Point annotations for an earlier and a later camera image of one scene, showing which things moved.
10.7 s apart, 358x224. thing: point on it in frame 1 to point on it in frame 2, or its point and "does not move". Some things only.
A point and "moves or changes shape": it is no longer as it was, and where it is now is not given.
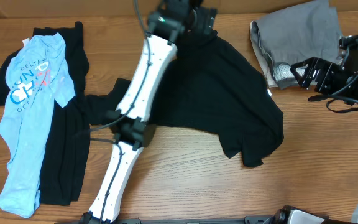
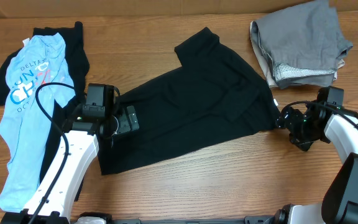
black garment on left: [67, 153] does not move
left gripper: [196, 22] to [125, 124]
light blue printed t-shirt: [37, 79] does not move
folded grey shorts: [311, 30] does not move
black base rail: [254, 219] does not move
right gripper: [327, 71] to [288, 120]
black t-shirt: [213, 86] moves or changes shape
